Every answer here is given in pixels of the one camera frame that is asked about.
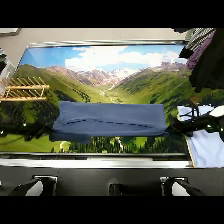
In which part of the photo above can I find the purple garment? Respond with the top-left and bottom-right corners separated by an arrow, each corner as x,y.
186,31 -> 217,70

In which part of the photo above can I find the pale blue garment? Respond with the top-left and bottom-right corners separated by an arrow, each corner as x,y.
177,105 -> 224,169

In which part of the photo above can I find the black garment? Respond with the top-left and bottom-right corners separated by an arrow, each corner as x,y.
179,28 -> 224,93

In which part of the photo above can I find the striped garment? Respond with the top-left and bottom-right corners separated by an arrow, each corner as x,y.
184,28 -> 217,52

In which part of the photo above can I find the silver frame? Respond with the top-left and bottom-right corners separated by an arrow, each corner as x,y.
0,151 -> 195,197

